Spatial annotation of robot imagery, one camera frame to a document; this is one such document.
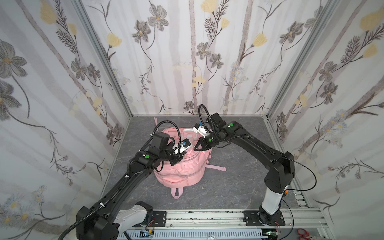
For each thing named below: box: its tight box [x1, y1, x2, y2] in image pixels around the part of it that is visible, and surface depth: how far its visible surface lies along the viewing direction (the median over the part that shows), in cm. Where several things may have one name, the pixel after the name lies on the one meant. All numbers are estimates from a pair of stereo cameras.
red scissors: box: [297, 228, 312, 240], surface depth 71 cm
